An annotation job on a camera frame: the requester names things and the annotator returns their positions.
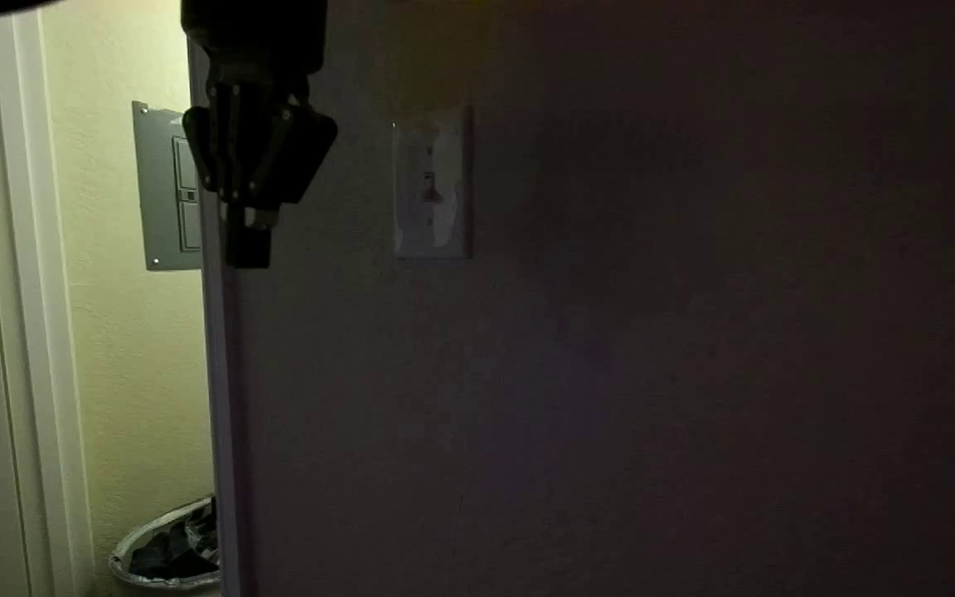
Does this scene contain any grey electrical panel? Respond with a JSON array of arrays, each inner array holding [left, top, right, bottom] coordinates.
[[128, 99, 205, 276]]

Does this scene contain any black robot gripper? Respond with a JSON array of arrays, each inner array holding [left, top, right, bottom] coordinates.
[[178, 0, 342, 272]]

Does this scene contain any white light switch plate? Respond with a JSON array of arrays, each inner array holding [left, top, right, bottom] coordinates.
[[387, 103, 478, 264]]

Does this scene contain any trash can with black liner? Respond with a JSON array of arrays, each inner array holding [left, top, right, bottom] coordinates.
[[107, 493, 226, 597]]

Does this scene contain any white door frame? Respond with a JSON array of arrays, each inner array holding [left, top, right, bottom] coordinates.
[[0, 11, 99, 597]]

